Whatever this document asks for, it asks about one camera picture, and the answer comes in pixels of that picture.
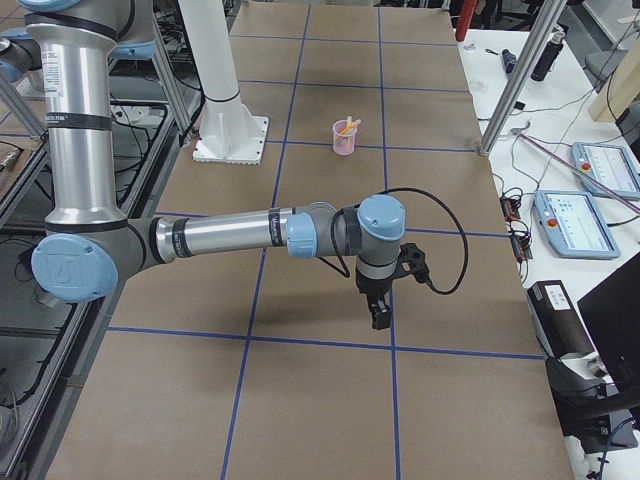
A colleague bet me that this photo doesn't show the blue teach pendant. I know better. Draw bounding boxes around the blue teach pendant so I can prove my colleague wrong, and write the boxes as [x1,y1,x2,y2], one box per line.
[571,142,639,201]
[534,190,621,260]

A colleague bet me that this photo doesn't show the red cylinder bottle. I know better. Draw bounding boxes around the red cylinder bottle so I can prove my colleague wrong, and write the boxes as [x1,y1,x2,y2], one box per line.
[455,0,477,42]

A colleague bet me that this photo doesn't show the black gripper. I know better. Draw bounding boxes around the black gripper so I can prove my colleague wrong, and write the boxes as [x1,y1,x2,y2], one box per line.
[356,272,393,329]

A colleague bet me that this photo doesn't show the near blue teach pendant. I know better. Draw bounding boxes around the near blue teach pendant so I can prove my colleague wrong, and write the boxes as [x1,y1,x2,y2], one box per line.
[534,190,621,260]

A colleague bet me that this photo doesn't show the orange highlighter pen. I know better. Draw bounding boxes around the orange highlighter pen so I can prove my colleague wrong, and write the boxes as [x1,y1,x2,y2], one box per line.
[339,117,362,136]

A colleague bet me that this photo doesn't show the black cardboard box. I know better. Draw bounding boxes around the black cardboard box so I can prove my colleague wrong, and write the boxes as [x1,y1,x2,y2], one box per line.
[526,280,595,360]

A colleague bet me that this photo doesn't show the grey aluminium frame post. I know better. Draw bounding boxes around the grey aluminium frame post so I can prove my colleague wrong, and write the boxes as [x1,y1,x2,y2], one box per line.
[477,0,567,157]

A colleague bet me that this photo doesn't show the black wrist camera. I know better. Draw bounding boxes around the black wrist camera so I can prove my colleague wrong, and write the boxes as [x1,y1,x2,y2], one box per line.
[398,243,430,284]

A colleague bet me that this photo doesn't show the black camera cable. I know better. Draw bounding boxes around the black camera cable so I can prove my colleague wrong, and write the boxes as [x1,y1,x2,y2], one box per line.
[319,187,469,294]

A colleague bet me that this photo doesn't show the black monitor on stand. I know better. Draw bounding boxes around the black monitor on stand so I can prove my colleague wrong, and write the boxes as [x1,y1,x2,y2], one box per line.
[546,256,639,453]

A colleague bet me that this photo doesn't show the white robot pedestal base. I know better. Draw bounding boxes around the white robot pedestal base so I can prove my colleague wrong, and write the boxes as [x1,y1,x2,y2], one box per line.
[178,0,269,165]

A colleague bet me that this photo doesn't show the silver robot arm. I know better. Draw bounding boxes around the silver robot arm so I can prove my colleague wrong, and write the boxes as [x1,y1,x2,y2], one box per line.
[23,1,405,330]

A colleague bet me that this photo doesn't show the black water bottle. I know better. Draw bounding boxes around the black water bottle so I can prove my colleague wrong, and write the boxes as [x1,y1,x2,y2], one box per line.
[530,30,566,82]

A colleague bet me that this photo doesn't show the far blue teach pendant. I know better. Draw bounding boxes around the far blue teach pendant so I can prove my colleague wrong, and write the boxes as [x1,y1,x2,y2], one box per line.
[571,142,639,201]

